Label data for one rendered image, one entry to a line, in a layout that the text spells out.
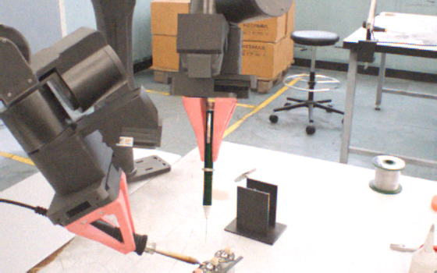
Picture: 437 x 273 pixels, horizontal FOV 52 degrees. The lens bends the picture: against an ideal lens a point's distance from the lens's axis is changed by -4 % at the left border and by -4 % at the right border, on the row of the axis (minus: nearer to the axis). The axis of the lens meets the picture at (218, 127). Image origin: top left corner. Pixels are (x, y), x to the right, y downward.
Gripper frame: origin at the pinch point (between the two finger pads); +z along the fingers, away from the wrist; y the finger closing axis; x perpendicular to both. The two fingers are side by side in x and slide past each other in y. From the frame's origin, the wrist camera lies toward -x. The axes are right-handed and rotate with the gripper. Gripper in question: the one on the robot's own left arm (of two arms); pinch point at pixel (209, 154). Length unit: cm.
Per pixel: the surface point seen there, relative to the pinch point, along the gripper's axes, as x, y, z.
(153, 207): 22.3, -11.9, 11.9
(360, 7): 409, 93, -108
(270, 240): 14.6, 7.8, 14.0
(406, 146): 249, 96, 15
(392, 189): 31.4, 29.7, 8.3
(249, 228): 16.5, 4.5, 12.9
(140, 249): -4.4, -6.8, 10.6
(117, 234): -5.2, -9.2, 8.8
